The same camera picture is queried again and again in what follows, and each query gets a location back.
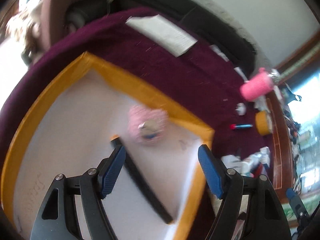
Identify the black marker red cap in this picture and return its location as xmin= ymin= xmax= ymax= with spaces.
xmin=230 ymin=124 xmax=253 ymax=130

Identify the pink fluffy pompom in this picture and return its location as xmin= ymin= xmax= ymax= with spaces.
xmin=128 ymin=105 xmax=169 ymax=145

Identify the blue white small box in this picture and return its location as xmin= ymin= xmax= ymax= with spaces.
xmin=260 ymin=146 xmax=270 ymax=167

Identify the black long stick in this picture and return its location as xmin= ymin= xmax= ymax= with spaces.
xmin=111 ymin=135 xmax=174 ymax=224

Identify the white bottle green label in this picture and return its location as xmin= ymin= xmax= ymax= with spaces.
xmin=241 ymin=153 xmax=262 ymax=176

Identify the brown wooden cabinet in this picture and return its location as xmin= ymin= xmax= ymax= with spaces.
xmin=266 ymin=91 xmax=294 ymax=204

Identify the white notepad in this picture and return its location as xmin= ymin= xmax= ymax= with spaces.
xmin=126 ymin=15 xmax=197 ymax=57

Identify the maroon velvet bedspread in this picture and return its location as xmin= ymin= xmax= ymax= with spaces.
xmin=1 ymin=8 xmax=264 ymax=239

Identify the pink knitted bottle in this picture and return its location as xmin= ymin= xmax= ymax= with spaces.
xmin=240 ymin=68 xmax=280 ymax=102

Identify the white plush toy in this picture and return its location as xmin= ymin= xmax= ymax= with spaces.
xmin=254 ymin=95 xmax=270 ymax=113

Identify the small white crumpled tissue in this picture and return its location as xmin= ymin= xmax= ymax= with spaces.
xmin=235 ymin=102 xmax=246 ymax=116

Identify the red foil snack bag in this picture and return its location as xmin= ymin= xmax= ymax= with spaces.
xmin=252 ymin=164 xmax=267 ymax=178

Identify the black headboard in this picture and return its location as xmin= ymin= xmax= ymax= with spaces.
xmin=65 ymin=0 xmax=256 ymax=77

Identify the yellow edged cardboard tray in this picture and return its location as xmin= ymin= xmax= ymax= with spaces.
xmin=1 ymin=53 xmax=214 ymax=239

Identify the yellow tape roll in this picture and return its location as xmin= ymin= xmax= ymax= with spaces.
xmin=255 ymin=111 xmax=273 ymax=136

